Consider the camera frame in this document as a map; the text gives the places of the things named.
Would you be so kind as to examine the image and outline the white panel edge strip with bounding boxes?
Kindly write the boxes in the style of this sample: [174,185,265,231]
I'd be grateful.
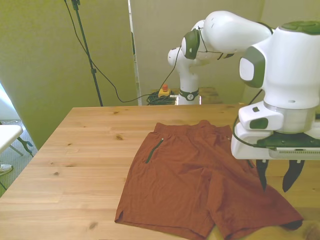
[127,0,142,106]

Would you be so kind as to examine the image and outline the white folding chair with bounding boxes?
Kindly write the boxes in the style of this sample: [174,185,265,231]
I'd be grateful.
[0,124,35,191]

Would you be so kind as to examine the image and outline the white shoe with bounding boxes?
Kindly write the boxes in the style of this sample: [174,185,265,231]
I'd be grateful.
[0,163,14,176]

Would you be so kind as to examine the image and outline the yellow emergency stop button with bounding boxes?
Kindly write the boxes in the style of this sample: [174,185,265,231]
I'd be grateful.
[157,84,172,99]

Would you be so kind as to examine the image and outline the black tripod pole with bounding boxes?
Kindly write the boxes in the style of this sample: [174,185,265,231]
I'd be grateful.
[71,0,104,107]

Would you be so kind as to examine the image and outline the coiled black cables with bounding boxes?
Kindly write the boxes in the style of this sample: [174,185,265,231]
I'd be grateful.
[145,91,179,106]

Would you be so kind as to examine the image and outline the rust orange shorts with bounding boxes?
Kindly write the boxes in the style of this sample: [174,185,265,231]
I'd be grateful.
[114,119,305,240]

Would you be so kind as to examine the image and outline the black tripod camera cable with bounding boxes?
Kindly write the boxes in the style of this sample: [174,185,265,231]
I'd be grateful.
[63,0,151,104]

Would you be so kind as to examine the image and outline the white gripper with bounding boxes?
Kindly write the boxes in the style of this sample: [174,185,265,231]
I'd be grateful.
[230,122,306,193]

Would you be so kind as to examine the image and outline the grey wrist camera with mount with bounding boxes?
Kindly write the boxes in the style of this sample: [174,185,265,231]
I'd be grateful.
[256,131,320,161]

